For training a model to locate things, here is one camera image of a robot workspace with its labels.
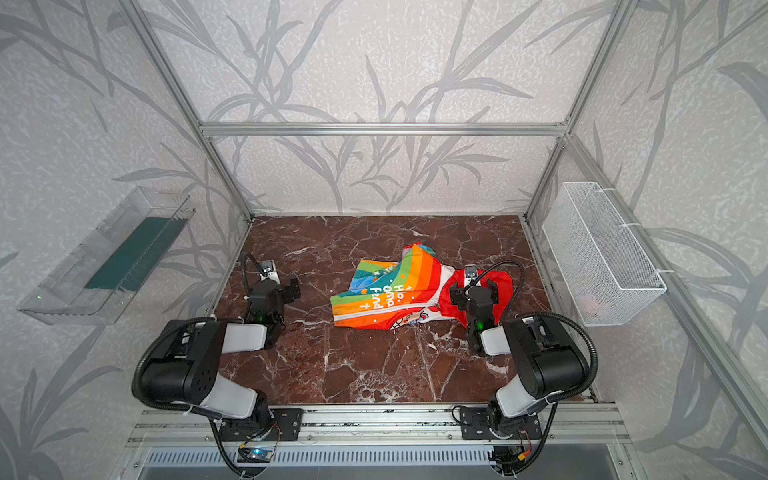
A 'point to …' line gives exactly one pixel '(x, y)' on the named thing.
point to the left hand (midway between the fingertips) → (280, 267)
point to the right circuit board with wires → (507, 458)
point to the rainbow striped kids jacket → (416, 287)
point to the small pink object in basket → (590, 305)
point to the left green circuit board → (256, 454)
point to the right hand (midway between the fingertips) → (475, 272)
